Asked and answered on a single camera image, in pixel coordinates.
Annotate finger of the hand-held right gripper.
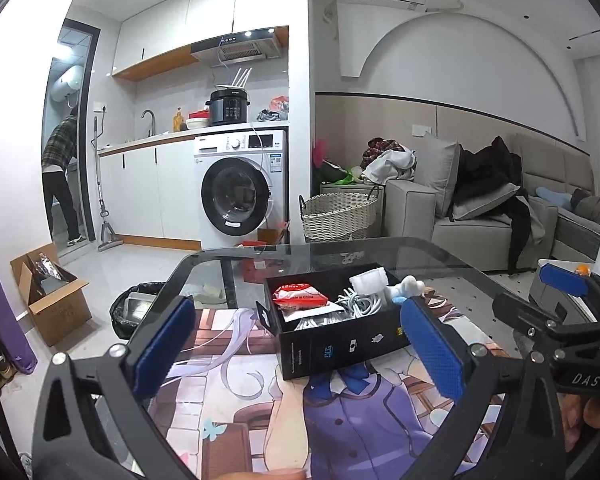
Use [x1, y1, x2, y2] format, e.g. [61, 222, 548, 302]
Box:
[539, 262, 600, 321]
[492, 292, 600, 343]

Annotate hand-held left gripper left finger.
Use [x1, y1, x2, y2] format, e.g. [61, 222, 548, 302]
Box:
[32, 295, 198, 480]

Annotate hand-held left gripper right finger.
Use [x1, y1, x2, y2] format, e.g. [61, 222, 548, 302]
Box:
[399, 296, 568, 480]

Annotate white cable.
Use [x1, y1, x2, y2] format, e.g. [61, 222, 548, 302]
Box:
[335, 287, 392, 319]

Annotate black cardboard box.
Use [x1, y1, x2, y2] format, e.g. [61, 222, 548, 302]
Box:
[256, 264, 416, 381]

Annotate person's right hand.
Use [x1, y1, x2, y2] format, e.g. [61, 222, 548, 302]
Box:
[562, 390, 600, 453]

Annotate white coffee table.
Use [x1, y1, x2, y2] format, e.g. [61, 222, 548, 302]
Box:
[535, 259, 600, 286]

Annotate black trash bin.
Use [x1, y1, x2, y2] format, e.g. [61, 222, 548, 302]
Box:
[109, 281, 168, 341]

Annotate white bone-shaped toy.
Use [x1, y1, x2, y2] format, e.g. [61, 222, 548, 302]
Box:
[385, 276, 426, 306]

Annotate white ribbed roll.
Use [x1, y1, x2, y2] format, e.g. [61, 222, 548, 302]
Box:
[350, 267, 390, 296]

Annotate brown cardboard box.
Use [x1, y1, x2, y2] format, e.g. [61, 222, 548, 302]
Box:
[10, 242, 93, 347]

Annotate flat grey pillow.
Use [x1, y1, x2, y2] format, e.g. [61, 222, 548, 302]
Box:
[450, 182, 521, 222]

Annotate printed cartoon desk mat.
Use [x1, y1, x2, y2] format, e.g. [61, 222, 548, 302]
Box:
[145, 280, 531, 480]

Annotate grey floor mop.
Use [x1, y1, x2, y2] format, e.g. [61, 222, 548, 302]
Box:
[92, 116, 125, 252]

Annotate red cardboard box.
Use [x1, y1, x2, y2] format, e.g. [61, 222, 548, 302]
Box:
[242, 227, 291, 283]

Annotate black jacket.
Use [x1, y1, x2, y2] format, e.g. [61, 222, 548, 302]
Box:
[450, 136, 533, 270]

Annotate grey sofa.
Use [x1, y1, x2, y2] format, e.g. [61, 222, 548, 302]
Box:
[382, 132, 600, 276]

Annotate red snack packet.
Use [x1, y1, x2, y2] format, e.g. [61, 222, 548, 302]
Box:
[271, 282, 331, 311]

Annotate wicker laundry basket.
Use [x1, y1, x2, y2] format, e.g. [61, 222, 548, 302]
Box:
[299, 185, 383, 243]

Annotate white lower kitchen cabinets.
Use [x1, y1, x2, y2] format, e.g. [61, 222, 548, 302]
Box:
[99, 141, 203, 241]

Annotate white kitchen cabinets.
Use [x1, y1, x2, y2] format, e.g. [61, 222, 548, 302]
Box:
[99, 141, 203, 241]
[111, 0, 291, 82]

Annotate purple rolled mat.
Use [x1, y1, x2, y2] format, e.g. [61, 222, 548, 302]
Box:
[0, 240, 38, 376]

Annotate large grey pillow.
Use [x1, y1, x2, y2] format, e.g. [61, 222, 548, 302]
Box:
[412, 134, 462, 218]

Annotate pile of clothes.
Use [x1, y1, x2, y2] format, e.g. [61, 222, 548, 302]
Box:
[360, 136, 417, 185]

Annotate white washing machine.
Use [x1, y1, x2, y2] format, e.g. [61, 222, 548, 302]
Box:
[194, 129, 288, 251]

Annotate black pressure cooker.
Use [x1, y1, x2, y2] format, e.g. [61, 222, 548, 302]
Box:
[205, 89, 252, 127]

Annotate white router with antennas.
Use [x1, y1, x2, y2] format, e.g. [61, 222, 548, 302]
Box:
[215, 66, 253, 92]

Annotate white water heater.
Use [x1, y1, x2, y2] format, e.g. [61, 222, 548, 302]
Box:
[50, 65, 85, 108]

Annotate steel range hood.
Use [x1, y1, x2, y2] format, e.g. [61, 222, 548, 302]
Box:
[190, 27, 283, 68]

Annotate white upper kitchen cabinets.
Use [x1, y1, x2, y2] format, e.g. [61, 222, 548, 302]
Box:
[111, 0, 291, 82]

